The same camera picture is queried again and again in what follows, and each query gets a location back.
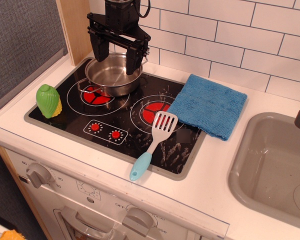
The wooden side post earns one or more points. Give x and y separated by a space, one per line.
74 22

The stainless steel pot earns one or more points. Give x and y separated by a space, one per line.
109 78

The yellow object at corner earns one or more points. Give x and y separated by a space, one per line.
12 235

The white spatula blue handle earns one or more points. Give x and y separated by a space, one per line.
163 125

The right red stove knob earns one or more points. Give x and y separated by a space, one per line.
115 135

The left red stove knob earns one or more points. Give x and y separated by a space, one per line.
95 127

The grey toy sink basin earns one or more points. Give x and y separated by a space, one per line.
265 175

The grey timer knob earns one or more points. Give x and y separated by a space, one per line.
38 175

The grey oven door handle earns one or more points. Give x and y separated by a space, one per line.
79 229

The red stove knob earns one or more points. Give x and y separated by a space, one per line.
115 135
95 127

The grey oven temperature knob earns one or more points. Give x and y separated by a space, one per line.
138 221

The black toy stovetop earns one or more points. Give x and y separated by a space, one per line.
132 115

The green yellow toy corn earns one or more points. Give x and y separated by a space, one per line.
48 101

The blue folded towel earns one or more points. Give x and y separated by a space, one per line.
209 106

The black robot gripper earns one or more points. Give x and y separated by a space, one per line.
120 26

